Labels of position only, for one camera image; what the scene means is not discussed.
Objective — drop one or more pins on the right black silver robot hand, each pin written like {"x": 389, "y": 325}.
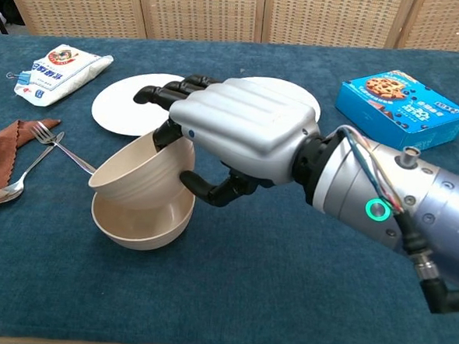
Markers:
{"x": 240, "y": 118}

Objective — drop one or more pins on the beige bowl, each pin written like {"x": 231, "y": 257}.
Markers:
{"x": 140, "y": 233}
{"x": 143, "y": 178}

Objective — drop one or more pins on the white round plate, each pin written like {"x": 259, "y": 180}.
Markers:
{"x": 289, "y": 88}
{"x": 120, "y": 110}

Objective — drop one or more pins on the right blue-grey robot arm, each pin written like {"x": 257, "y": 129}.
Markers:
{"x": 437, "y": 216}

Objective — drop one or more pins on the woven rattan folding screen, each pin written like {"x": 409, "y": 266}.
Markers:
{"x": 204, "y": 10}

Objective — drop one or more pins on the blue cookie box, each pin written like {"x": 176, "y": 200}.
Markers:
{"x": 397, "y": 108}

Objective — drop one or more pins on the dark blue table cloth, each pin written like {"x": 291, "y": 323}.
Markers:
{"x": 246, "y": 278}

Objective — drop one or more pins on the silver fork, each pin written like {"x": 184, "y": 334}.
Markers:
{"x": 70, "y": 156}

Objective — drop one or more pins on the white sugar bag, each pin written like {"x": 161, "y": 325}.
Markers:
{"x": 60, "y": 76}

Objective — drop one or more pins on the metal binder clip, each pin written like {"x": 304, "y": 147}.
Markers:
{"x": 19, "y": 77}

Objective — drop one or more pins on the silver spoon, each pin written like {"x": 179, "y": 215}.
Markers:
{"x": 6, "y": 194}

